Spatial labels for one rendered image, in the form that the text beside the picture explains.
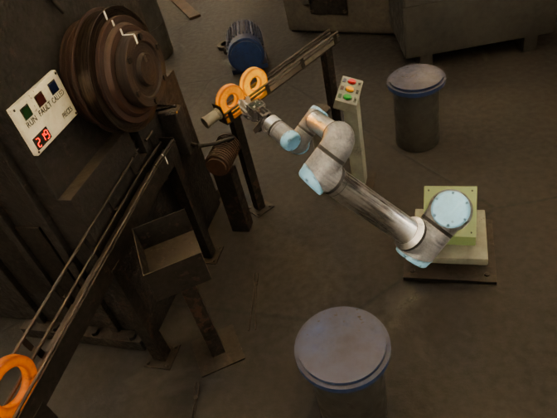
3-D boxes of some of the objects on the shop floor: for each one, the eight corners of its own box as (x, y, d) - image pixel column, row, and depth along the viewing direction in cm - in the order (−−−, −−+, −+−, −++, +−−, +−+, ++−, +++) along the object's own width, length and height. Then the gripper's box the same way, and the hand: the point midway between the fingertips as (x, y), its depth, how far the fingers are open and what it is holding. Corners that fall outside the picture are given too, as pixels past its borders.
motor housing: (228, 235, 288) (200, 157, 253) (239, 208, 303) (215, 131, 269) (249, 235, 284) (225, 157, 249) (261, 208, 299) (239, 130, 265)
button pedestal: (343, 196, 293) (329, 99, 254) (349, 169, 310) (337, 75, 270) (371, 196, 289) (362, 99, 249) (376, 169, 305) (368, 74, 265)
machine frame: (21, 336, 261) (-295, -27, 148) (119, 194, 337) (-40, -118, 223) (148, 352, 239) (-108, -61, 125) (224, 196, 314) (105, -150, 201)
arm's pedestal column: (491, 221, 258) (492, 210, 253) (496, 284, 230) (498, 273, 225) (408, 220, 270) (407, 208, 265) (403, 279, 242) (402, 268, 237)
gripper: (276, 109, 236) (245, 85, 244) (260, 119, 232) (230, 94, 241) (275, 123, 243) (246, 99, 252) (261, 133, 239) (231, 108, 248)
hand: (240, 102), depth 248 cm, fingers closed
